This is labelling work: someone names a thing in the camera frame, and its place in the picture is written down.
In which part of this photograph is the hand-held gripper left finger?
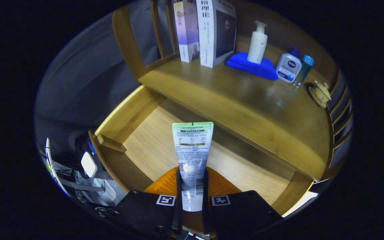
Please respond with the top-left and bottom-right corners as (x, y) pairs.
(112, 167), (183, 235)

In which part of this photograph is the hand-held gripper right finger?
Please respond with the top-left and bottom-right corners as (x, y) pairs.
(201, 167), (282, 235)

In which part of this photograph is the white and green tube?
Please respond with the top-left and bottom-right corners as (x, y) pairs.
(172, 122), (214, 212)

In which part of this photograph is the brown wooden drawer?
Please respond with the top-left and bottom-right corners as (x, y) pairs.
(88, 85), (314, 216)

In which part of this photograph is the brown wooden countertop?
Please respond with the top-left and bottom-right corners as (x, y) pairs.
(138, 35), (332, 180)

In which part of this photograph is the brown wooden cabinet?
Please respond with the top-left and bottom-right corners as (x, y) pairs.
(112, 0), (354, 182)

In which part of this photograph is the white flat surface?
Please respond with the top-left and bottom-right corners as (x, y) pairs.
(282, 191), (318, 218)

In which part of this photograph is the white rounded device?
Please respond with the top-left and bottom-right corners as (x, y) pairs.
(81, 152), (98, 178)

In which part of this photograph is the blue folded cloth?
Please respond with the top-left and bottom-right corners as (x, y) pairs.
(225, 52), (279, 81)

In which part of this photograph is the black backdrop cloth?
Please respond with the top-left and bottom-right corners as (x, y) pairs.
(35, 2), (152, 134)

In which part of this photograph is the yellow lidded teacup with saucer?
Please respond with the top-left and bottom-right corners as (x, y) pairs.
(309, 80), (332, 108)

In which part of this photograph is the white bottle with blue pump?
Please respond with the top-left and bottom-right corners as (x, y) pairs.
(275, 47), (302, 83)

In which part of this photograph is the slim teal bottle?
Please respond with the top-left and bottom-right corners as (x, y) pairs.
(294, 55), (315, 88)

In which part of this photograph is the purple book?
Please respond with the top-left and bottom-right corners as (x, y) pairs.
(173, 1), (200, 63)

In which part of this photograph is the thick white book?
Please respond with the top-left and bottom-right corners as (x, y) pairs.
(196, 0), (237, 68)

